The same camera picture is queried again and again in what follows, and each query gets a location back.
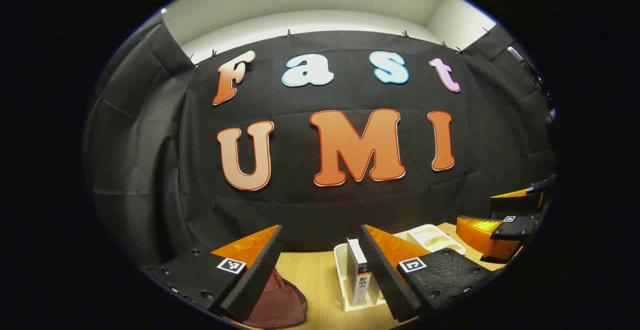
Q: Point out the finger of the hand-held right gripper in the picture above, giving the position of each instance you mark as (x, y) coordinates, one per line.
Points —
(515, 227)
(520, 202)

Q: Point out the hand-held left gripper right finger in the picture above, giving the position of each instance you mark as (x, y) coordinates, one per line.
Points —
(387, 280)

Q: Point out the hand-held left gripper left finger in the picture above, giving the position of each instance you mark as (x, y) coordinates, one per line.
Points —
(260, 280)

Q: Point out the maroon schoolbag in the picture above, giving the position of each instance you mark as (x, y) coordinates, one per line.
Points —
(280, 300)

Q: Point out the cream bookshelf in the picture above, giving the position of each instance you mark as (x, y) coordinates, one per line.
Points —
(430, 232)

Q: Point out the dark metal stand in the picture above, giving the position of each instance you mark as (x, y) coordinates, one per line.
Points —
(520, 59)

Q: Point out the black backdrop cloth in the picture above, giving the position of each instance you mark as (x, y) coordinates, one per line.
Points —
(300, 99)

